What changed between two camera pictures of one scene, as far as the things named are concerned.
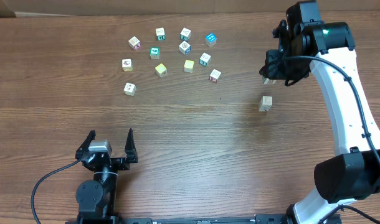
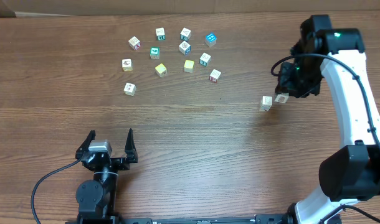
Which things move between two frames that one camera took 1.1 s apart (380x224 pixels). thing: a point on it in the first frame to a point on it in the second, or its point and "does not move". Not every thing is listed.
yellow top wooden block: [161, 70] does not move
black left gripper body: [117, 163] does not move
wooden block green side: [266, 81] to [282, 98]
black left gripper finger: [130, 149] does not move
